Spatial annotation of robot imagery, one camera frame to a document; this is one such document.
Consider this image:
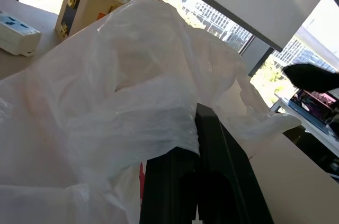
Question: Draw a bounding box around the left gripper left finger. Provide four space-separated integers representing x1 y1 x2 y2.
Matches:
139 147 201 224

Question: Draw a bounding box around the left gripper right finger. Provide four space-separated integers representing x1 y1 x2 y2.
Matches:
195 103 275 224

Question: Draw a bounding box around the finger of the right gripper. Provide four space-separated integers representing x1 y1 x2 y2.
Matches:
282 63 339 94

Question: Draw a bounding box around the translucent white plastic bag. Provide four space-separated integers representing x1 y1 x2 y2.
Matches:
0 0 303 224

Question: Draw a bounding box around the white side table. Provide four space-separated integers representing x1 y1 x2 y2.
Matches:
270 96 339 151

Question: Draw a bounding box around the wooden lock box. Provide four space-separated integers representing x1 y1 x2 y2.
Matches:
55 0 165 41

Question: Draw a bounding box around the white power strip with cord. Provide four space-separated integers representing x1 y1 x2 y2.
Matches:
0 11 42 57

